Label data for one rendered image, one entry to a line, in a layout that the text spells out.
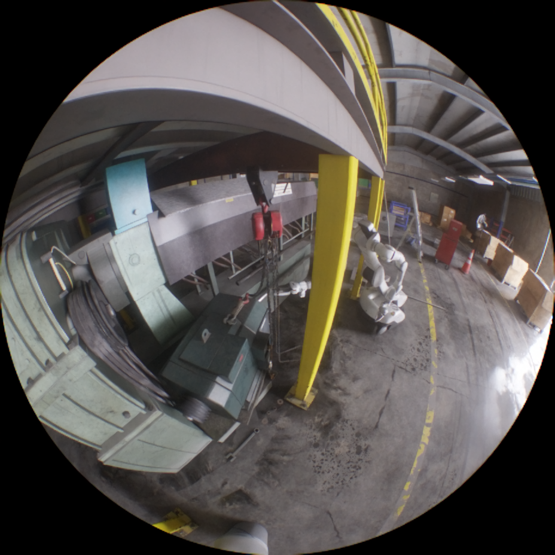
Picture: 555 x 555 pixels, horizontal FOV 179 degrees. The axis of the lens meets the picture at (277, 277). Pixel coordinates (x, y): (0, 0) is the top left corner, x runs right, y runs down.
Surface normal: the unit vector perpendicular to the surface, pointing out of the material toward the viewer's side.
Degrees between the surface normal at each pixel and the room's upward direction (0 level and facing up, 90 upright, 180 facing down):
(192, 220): 78
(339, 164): 90
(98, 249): 51
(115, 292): 103
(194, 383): 0
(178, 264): 90
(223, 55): 90
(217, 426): 0
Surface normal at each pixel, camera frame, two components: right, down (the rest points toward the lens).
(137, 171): 0.83, 0.29
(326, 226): -0.56, 0.47
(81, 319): 0.64, -0.29
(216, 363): -0.02, -0.83
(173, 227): 0.81, 0.11
